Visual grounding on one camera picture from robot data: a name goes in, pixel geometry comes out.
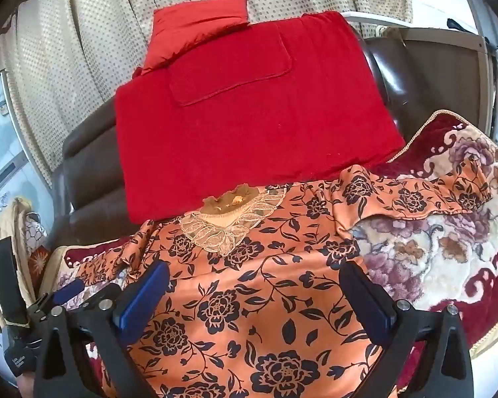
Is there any beige woven bag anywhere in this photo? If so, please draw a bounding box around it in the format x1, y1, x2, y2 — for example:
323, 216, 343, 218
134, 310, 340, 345
0, 197, 52, 332

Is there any orange floral blouse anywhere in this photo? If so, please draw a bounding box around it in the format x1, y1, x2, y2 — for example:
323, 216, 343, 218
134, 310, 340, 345
72, 165, 492, 398

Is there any glass window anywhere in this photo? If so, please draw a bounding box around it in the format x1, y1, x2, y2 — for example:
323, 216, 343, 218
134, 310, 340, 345
0, 70, 38, 225

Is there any brown leather sofa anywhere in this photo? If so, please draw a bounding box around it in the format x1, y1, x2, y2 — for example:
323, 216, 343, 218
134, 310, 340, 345
60, 37, 488, 241

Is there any beige dotted curtain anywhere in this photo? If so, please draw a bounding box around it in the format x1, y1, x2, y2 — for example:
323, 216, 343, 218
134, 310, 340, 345
0, 0, 413, 183

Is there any red knit blanket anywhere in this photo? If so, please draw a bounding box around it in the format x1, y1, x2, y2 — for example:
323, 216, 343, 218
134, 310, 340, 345
114, 10, 407, 222

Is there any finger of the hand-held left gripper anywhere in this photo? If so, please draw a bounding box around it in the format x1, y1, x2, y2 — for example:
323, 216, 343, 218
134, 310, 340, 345
27, 279, 86, 320

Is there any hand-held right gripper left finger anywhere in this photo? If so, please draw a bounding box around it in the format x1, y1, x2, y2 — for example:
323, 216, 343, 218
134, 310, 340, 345
33, 260, 172, 398

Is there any white metal bar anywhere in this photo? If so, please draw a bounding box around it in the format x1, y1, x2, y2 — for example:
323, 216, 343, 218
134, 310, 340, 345
344, 10, 416, 30

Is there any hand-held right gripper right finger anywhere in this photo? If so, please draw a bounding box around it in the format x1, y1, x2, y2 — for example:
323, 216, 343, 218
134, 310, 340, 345
339, 262, 474, 398

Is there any floral plush blanket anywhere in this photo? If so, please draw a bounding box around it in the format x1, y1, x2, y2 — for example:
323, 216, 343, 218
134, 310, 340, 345
37, 110, 498, 398

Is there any red satin pillow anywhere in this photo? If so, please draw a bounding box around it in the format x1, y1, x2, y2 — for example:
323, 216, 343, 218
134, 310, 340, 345
133, 0, 250, 77

